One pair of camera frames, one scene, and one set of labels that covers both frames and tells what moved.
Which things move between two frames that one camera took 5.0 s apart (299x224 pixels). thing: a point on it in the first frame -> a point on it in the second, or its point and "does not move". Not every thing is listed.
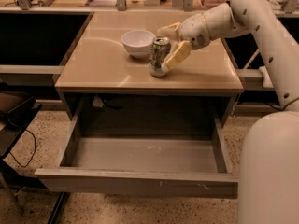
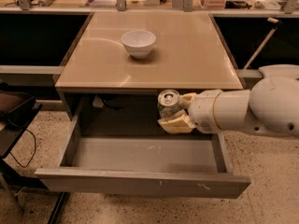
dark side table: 17,113 does not move
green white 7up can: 159,49 -> 169,104
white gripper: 193,32 -> 202,111
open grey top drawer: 187,166 does not move
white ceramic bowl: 138,42 does not move
